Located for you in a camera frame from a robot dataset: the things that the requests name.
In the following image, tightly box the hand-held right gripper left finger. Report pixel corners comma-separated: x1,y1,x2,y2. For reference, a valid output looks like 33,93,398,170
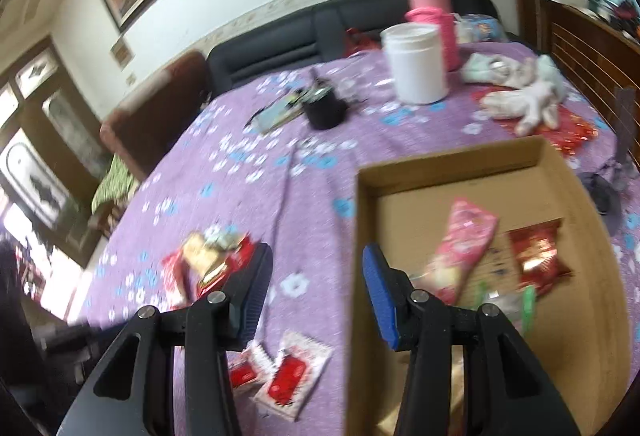
55,243,273,436

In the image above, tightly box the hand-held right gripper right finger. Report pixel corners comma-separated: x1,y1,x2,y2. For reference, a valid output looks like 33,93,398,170
362,244,583,436

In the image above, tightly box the pink snack packet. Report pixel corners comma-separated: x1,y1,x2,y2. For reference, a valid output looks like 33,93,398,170
410,198,501,307

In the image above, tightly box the cardboard box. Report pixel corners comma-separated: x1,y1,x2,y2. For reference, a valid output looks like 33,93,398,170
355,135,632,436

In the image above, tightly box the red black-label snack packet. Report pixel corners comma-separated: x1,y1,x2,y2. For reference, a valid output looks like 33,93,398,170
197,236,258,297

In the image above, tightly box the small red sauce packet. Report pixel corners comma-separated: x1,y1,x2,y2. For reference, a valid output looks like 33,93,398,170
227,343,275,397

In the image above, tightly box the white red snack packet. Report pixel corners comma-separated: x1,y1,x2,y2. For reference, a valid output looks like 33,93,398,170
252,330,335,422

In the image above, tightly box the purple floral tablecloth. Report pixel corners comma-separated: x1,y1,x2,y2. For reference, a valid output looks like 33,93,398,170
65,40,640,436

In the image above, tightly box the clear green-edged packet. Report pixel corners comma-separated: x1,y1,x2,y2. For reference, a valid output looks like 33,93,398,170
475,281,538,337

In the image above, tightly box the red gold snack packet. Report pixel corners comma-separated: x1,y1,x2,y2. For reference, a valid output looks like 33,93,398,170
507,221,573,297

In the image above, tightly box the green cushion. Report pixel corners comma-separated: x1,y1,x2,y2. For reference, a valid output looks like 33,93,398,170
90,152,141,217

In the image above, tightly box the notebook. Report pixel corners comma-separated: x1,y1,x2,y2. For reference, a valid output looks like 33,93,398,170
250,88,313,135

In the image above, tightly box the black cup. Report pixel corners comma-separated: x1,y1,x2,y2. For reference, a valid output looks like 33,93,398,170
302,70,349,131

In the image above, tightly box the brown armchair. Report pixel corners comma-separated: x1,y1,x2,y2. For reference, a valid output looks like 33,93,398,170
99,50,211,181

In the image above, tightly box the white plastic jar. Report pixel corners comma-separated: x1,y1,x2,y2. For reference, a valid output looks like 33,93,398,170
380,22,450,105

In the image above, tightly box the small black stand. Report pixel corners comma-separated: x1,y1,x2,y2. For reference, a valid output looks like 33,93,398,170
580,88,638,217

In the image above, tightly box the white plush toy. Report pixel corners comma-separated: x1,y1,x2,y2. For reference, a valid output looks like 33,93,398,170
460,53,568,137

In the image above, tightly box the black sofa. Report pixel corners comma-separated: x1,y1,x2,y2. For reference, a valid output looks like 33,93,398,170
206,0,521,96

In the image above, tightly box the red gold printed bag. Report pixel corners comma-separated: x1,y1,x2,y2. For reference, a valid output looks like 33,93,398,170
472,88,598,157

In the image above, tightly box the wooden glass door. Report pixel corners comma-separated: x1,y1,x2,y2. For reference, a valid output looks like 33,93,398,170
0,36,118,267

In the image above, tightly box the blue printed tissue pack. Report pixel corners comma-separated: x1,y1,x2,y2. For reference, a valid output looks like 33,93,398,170
457,14,506,44

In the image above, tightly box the pink thermos bottle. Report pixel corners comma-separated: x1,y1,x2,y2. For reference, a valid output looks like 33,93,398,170
404,0,462,72

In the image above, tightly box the wooden cabinet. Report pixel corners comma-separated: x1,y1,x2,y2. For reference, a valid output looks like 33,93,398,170
500,0,640,177

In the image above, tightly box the small wall plaque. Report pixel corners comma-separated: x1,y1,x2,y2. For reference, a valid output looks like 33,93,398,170
110,37,132,65

